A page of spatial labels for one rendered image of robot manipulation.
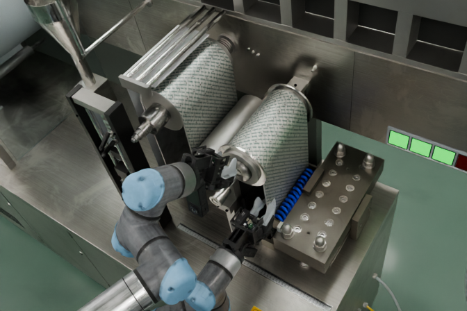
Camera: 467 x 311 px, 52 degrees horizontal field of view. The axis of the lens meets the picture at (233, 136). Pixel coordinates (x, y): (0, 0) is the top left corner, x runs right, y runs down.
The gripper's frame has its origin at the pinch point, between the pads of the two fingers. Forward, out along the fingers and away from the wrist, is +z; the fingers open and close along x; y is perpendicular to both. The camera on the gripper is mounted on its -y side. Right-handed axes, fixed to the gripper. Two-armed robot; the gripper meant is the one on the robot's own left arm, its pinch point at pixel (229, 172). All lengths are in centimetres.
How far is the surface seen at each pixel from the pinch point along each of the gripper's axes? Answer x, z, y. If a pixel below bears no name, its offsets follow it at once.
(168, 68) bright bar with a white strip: 23.3, -3.2, 20.3
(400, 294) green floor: -40, 120, -66
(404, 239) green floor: -31, 141, -48
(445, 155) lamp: -43, 33, 17
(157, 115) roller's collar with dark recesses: 22.5, -4.6, 7.8
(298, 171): -6.6, 30.4, -2.1
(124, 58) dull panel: 79, 40, 9
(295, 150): -6.7, 22.8, 5.7
